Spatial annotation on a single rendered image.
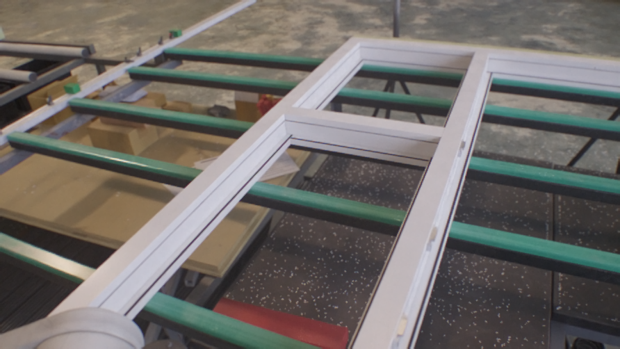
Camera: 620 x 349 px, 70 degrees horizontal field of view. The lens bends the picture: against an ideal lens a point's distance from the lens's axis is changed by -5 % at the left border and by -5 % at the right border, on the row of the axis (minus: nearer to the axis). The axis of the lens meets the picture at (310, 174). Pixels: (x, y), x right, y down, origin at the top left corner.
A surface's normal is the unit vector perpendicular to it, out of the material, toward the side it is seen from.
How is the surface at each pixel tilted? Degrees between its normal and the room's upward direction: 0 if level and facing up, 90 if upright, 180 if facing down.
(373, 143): 90
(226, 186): 90
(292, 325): 0
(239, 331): 0
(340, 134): 90
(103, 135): 90
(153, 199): 0
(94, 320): 24
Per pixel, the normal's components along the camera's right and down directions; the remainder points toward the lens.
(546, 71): -0.41, 0.53
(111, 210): -0.07, -0.83
